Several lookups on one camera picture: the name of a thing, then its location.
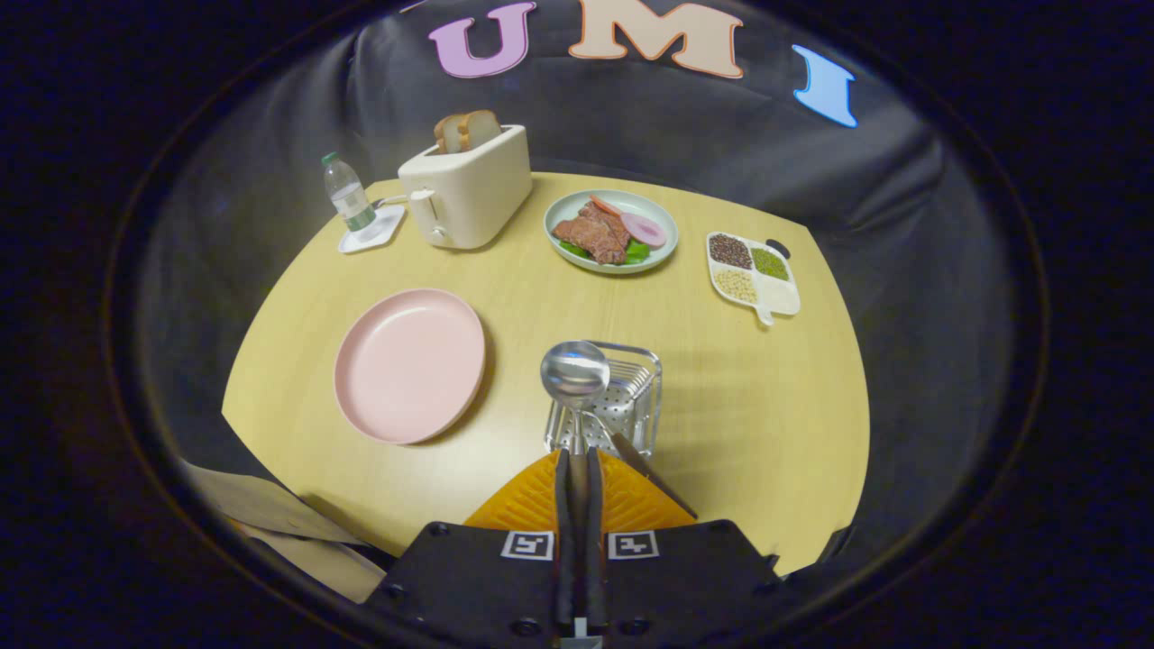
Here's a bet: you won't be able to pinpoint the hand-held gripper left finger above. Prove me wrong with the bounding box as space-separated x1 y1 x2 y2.
365 448 578 649

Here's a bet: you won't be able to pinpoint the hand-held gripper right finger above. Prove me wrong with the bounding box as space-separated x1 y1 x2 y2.
577 448 781 649

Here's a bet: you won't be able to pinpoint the metal fork with wooden handle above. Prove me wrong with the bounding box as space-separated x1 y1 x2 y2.
582 410 700 521

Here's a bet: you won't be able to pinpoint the metal spoon with wooden handle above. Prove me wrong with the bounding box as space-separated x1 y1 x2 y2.
540 340 611 528

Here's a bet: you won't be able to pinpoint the beige board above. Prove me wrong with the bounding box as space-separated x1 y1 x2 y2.
185 462 389 603

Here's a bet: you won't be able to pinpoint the pink round plate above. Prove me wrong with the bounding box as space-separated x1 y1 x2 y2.
334 288 487 446

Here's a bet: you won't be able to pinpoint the white divided dish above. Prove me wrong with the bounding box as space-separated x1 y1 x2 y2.
706 231 801 326

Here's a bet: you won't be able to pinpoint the pale beans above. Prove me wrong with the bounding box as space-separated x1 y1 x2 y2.
715 269 758 304

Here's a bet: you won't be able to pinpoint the green lettuce leaf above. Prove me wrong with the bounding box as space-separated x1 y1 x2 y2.
559 239 652 267

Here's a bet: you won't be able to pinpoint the dark brown beans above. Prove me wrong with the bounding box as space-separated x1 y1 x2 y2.
709 233 754 270

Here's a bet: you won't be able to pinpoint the pink round ham slice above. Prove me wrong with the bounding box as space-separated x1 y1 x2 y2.
619 212 668 249

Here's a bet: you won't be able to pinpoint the brown meat slice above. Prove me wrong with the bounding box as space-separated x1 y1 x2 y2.
552 201 632 266

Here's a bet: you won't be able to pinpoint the white square coaster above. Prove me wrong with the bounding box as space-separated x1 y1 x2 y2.
338 205 408 255

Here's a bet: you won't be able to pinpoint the pale green food plate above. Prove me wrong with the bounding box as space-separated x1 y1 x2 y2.
544 188 679 275

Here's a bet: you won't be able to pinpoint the white toaster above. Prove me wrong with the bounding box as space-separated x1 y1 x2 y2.
398 124 534 251

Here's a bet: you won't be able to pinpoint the clear plastic water bottle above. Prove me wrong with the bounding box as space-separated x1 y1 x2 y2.
322 151 377 233

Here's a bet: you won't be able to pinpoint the metal wire cutlery basket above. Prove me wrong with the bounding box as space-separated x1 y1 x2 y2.
544 341 664 458

